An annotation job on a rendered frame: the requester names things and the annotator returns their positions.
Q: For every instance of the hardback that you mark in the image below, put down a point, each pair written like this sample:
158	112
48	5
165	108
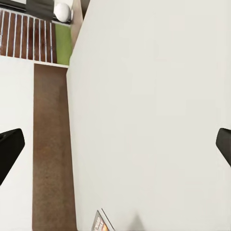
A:
101	222

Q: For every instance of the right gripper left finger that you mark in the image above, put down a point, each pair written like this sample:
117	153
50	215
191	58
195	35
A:
11	144

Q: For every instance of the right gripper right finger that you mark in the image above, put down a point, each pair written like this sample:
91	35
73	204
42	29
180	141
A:
223	142

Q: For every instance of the fixed window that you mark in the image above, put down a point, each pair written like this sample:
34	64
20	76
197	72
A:
27	37

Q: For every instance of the bed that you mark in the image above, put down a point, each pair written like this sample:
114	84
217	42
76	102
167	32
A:
130	126

